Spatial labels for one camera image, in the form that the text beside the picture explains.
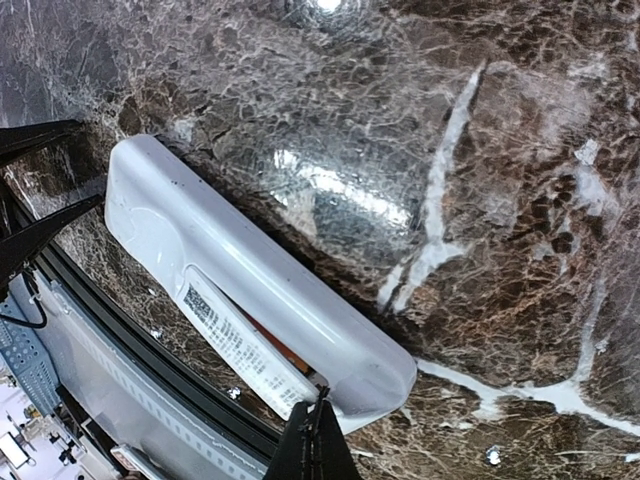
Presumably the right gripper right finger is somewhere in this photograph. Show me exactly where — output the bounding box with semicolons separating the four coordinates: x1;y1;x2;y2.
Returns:
312;387;362;480

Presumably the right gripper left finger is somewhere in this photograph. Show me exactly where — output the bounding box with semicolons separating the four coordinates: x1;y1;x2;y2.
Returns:
267;402;317;480

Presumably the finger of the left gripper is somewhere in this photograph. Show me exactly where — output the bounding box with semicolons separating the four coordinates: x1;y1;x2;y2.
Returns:
0;120;82;163
1;195;104;290

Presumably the white battery cover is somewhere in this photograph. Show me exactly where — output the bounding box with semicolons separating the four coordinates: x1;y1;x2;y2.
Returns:
175;266;319;420

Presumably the white remote control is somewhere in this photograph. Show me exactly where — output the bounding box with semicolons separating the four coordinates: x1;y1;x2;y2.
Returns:
104;134;417;433

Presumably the orange battery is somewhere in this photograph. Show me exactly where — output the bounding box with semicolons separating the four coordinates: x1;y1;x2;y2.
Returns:
245;313;312;376

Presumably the white slotted cable duct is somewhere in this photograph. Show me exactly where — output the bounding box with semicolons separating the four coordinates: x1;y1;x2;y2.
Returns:
36;275;267;479

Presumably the black front rail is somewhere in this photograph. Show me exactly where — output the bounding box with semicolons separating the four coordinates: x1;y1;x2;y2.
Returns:
6;200;279;466

